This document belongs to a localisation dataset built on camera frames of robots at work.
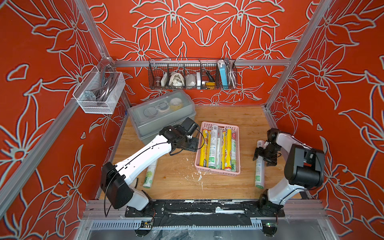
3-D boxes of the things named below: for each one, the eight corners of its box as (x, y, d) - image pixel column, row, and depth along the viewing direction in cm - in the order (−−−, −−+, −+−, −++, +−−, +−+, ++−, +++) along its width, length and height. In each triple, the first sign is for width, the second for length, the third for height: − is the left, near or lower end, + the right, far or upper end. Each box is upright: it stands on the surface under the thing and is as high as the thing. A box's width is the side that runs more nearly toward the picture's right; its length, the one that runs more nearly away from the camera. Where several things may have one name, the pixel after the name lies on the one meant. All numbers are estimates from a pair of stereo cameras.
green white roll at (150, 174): (144, 188, 82) (142, 185, 78) (151, 161, 92) (150, 158, 89) (151, 189, 81) (149, 186, 78) (158, 162, 92) (157, 159, 88)
